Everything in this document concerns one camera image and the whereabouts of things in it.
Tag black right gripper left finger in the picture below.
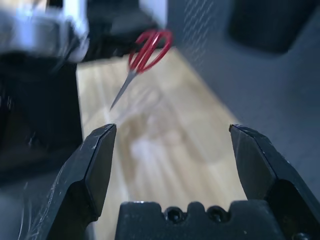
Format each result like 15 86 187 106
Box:
18 123 118 240

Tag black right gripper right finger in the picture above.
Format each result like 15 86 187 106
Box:
228 123 320 240

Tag red handled scissors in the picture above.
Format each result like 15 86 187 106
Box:
109 28 174 112

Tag grey metal pegboard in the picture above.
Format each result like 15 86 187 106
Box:
165 0 320 176

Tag black plastic cup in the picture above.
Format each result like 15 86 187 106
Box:
228 0 309 55

